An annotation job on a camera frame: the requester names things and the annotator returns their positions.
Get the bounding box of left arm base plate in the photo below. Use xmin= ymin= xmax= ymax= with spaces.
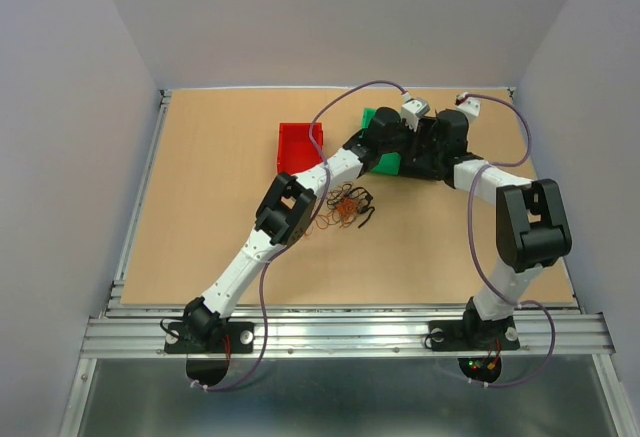
xmin=160 ymin=320 xmax=255 ymax=355

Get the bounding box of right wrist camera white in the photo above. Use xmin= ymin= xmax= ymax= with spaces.
xmin=455 ymin=92 xmax=481 ymax=123

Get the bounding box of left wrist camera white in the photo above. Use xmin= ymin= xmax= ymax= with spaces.
xmin=399 ymin=91 xmax=431 ymax=132

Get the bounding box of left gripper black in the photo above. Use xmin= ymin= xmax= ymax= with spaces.
xmin=378 ymin=117 xmax=430 ymax=162

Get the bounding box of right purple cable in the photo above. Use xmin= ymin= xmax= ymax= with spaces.
xmin=457 ymin=92 xmax=554 ymax=390

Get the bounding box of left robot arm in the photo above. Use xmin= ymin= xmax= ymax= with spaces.
xmin=182 ymin=99 xmax=430 ymax=351

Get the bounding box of purple cable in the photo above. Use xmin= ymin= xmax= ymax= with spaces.
xmin=457 ymin=92 xmax=554 ymax=390
xmin=188 ymin=79 xmax=409 ymax=394

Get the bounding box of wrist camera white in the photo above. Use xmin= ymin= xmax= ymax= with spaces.
xmin=455 ymin=92 xmax=481 ymax=123
xmin=399 ymin=91 xmax=431 ymax=132

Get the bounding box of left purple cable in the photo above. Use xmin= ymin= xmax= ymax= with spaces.
xmin=188 ymin=79 xmax=409 ymax=394

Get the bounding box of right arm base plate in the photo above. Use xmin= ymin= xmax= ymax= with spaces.
xmin=423 ymin=320 xmax=520 ymax=352

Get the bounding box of green plastic bin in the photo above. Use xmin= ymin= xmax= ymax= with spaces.
xmin=361 ymin=108 xmax=401 ymax=176

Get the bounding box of orange black cable bundle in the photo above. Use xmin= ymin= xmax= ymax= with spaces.
xmin=304 ymin=182 xmax=377 ymax=238

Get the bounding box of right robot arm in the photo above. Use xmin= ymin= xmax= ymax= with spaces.
xmin=418 ymin=109 xmax=572 ymax=351

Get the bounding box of black plastic bin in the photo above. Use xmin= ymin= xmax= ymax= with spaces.
xmin=399 ymin=117 xmax=445 ymax=181

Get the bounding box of aluminium rail frame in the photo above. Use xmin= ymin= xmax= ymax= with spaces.
xmin=61 ymin=86 xmax=625 ymax=436

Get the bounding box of red plastic bin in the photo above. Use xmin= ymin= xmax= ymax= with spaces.
xmin=276 ymin=122 xmax=324 ymax=175

